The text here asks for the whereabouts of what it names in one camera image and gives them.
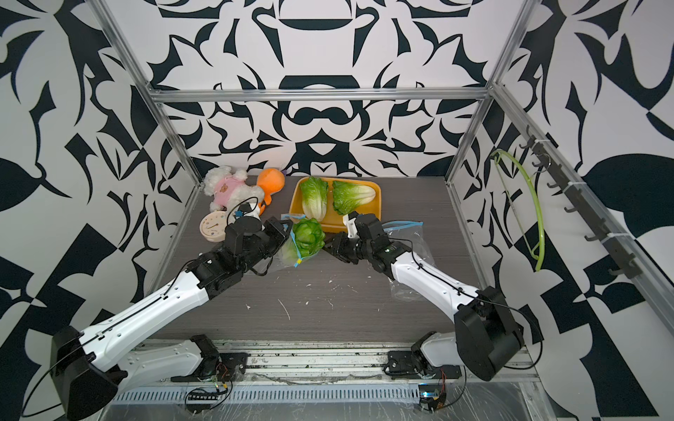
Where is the yellow plastic tray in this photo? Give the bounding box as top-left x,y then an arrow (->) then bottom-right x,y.
288,176 -> 383,235

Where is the clear zipper bag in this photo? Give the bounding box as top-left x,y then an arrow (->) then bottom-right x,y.
270,214 -> 326,272
381,220 -> 438,302

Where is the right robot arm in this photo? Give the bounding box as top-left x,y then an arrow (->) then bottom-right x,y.
325,212 -> 524,381

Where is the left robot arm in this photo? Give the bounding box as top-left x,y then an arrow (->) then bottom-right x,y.
50,217 -> 293,420

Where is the small round beige clock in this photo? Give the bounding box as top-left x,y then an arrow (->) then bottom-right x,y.
198,210 -> 231,243

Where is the white plush toy pink shirt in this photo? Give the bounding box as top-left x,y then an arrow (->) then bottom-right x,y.
204,166 -> 264,212

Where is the orange plush toy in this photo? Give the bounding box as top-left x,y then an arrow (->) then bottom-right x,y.
256,168 -> 285,214

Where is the right green led board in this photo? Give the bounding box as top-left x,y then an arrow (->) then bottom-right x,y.
419,385 -> 447,413

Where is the left black electronics board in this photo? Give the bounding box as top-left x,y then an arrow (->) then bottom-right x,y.
184,388 -> 232,414

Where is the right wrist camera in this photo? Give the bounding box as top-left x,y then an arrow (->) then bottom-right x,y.
342,212 -> 359,239

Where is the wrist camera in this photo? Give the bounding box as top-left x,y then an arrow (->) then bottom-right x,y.
233,202 -> 260,219
342,212 -> 359,239

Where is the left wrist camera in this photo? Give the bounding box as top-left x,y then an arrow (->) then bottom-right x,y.
233,202 -> 260,219

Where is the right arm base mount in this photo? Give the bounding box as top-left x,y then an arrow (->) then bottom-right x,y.
383,351 -> 463,380

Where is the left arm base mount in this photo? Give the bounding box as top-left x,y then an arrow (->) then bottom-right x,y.
170,352 -> 250,382

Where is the green hose loop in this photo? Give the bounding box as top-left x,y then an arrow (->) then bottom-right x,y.
489,148 -> 547,273

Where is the black wall hook rail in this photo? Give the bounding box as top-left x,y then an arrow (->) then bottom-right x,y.
520,126 -> 643,280

